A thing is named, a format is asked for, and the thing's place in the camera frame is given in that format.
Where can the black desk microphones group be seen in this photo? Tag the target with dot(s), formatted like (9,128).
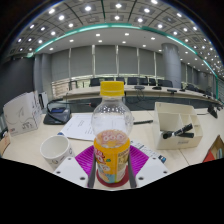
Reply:
(139,87)

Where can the white dotted paper cup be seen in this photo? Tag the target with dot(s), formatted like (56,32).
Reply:
(55,148)

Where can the small black device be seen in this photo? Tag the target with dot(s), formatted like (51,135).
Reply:
(212,111)

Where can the white printed paper sheet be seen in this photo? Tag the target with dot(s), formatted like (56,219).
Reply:
(78,126)

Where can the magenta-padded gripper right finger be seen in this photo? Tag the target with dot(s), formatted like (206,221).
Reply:
(151,170)

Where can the long curved conference desk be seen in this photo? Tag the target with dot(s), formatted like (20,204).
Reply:
(83,91)

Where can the thin black pen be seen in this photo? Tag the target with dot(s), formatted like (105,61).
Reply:
(143,122)

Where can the black marker pen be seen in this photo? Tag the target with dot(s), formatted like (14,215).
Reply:
(178,131)

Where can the ceiling lights group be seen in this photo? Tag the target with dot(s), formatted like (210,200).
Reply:
(118,5)

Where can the black office chairs group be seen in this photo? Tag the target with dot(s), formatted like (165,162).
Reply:
(133,81)

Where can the open brown cardboard box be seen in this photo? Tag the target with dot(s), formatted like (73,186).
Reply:
(216,150)

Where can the white desk organiser tray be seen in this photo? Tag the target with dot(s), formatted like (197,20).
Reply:
(173,115)

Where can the black conference microphone console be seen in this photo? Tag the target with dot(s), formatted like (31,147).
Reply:
(56,116)

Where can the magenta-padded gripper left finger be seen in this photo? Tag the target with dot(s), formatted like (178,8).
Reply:
(70,170)

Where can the clear yellow-capped drink bottle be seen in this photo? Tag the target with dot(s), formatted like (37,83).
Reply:
(111,156)

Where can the white cardboard box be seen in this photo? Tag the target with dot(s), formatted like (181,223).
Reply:
(21,115)

